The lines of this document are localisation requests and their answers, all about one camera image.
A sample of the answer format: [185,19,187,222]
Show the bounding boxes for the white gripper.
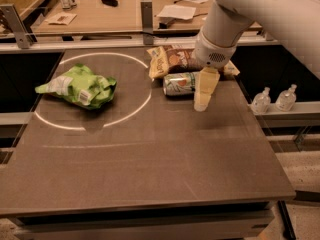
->
[193,31,236,112]

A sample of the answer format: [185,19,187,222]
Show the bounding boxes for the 7up soda can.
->
[163,72,198,96]

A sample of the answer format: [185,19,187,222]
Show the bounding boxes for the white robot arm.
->
[194,0,320,111]

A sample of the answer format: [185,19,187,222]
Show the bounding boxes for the brown yellow snack bag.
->
[146,43,241,80]

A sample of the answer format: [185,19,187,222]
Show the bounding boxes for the clear sanitizer bottle left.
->
[251,87,271,114]

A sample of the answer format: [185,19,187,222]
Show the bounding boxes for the clear sanitizer bottle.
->
[275,84,297,111]
[251,87,271,114]

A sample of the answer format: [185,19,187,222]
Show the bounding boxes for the white paper sheet centre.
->
[157,5,196,20]

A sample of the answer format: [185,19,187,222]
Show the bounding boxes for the clear sanitizer bottle right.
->
[275,84,297,111]

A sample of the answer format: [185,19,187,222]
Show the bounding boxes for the green chip bag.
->
[35,64,117,110]

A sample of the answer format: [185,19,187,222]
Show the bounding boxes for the black computer mouse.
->
[101,0,118,7]

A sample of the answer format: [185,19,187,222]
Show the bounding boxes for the small paper envelope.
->
[46,12,77,25]

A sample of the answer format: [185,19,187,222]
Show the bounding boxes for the middle metal bracket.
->
[140,0,153,45]

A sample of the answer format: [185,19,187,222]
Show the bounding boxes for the metal bracket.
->
[0,4,33,49]
[140,0,153,45]

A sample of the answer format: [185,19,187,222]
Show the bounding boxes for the left metal bracket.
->
[0,4,33,49]

